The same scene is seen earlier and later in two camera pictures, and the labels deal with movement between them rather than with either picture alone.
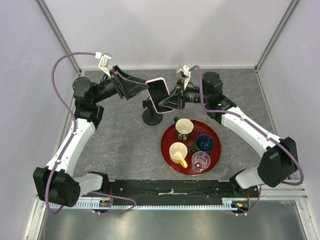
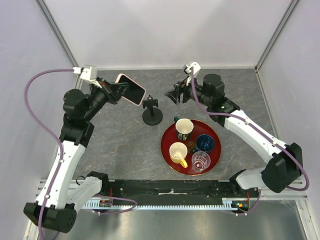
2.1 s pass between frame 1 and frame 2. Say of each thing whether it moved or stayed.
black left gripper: moved
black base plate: stayed
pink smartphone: moved
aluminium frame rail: stayed
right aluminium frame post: stayed
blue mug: stayed
